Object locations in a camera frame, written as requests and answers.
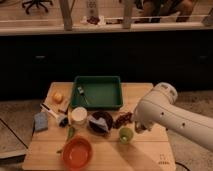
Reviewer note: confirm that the metal cup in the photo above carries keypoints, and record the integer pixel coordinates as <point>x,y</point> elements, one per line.
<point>139,128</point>

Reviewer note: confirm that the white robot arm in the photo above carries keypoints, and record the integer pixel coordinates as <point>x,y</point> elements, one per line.
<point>157,106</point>

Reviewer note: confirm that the green plastic tray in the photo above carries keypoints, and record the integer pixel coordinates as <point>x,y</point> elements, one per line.
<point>102,92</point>

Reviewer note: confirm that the metal fork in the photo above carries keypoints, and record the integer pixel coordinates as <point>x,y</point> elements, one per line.
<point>82,93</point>

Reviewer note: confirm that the dark brown bowl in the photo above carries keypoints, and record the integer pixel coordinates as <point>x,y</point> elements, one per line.
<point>101,114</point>

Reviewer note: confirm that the blue cloth in bowl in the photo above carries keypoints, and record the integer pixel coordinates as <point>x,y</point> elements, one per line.
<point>101,123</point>

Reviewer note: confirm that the bunch of dark grapes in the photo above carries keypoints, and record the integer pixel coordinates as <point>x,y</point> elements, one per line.
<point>122,120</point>

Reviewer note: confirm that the white cream cup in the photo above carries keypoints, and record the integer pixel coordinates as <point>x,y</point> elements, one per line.
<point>79,115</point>

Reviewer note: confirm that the green chili pepper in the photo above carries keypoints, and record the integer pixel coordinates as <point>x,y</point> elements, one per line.
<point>71,132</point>

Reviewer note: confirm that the plate with dark food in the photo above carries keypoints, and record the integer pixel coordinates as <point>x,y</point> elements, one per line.
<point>93,20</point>

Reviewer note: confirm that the orange plastic bowl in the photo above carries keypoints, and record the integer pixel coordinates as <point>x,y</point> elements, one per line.
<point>76,154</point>

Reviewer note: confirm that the blue sponge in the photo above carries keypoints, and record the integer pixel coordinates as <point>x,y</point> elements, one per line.
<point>41,122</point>

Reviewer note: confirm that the seated person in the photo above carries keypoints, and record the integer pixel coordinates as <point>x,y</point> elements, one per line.
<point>152,10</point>

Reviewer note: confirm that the black office chair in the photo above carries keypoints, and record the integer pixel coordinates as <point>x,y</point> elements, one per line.
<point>28,4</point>

